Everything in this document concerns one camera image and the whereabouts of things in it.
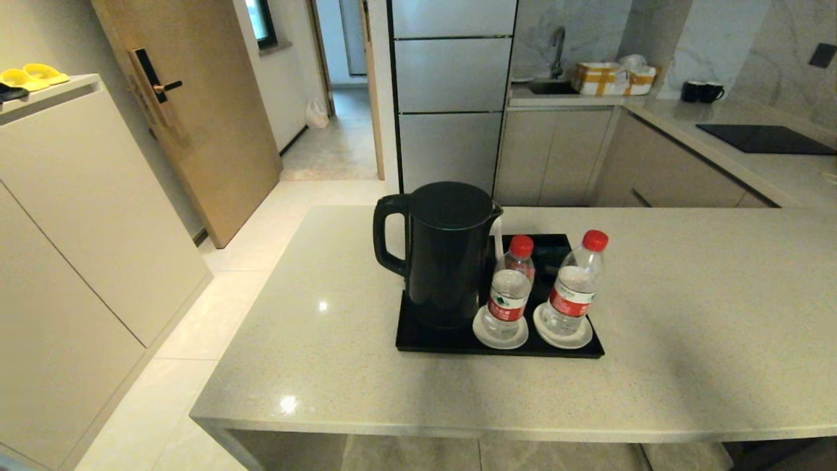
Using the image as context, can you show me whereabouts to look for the black electric kettle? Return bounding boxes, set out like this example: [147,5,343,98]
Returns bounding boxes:
[373,182,504,330]

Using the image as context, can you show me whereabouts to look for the red cap water bottle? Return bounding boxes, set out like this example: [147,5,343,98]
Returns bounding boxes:
[484,235,536,340]
[540,230,609,338]

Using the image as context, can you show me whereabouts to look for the black box with sachets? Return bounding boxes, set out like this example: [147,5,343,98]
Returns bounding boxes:
[500,234,573,283]

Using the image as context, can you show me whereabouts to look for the black rectangular serving tray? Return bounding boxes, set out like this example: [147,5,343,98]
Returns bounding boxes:
[395,234,605,358]

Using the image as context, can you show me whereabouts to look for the white round saucer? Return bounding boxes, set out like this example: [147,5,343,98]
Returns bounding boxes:
[533,303,594,350]
[472,306,529,351]

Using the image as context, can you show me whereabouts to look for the silver refrigerator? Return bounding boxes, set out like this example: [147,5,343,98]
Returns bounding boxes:
[387,0,517,197]

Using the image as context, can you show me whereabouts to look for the narrow wooden door panel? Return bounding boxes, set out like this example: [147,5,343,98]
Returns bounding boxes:
[358,0,385,181]

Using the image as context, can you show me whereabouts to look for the beige kitchen base cabinets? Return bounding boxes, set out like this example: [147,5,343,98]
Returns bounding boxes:
[495,105,779,208]

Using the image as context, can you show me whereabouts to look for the white plastic bag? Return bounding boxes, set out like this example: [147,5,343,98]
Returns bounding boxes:
[305,97,330,129]

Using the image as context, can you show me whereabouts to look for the dark kitchen sink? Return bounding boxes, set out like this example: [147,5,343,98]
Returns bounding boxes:
[527,80,579,96]

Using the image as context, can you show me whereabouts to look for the wooden room door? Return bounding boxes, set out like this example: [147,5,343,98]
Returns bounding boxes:
[90,0,282,249]

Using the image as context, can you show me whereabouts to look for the chrome kitchen faucet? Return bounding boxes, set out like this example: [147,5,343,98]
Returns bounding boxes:
[550,26,566,79]

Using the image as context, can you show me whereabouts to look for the yellow white box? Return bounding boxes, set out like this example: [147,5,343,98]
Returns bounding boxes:
[572,62,657,97]

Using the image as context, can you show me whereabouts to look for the dark window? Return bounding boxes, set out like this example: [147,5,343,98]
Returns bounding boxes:
[245,0,277,50]

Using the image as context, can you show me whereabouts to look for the beige tall cabinet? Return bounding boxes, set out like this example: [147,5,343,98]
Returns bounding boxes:
[0,74,213,471]

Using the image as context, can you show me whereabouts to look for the black induction cooktop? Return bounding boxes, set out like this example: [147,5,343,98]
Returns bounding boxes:
[695,124,837,156]

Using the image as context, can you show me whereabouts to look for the yellow slipper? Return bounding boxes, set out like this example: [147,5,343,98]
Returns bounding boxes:
[0,69,48,92]
[23,63,69,86]

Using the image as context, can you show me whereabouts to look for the black door lock handle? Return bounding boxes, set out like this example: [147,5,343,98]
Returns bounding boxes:
[128,48,182,128]

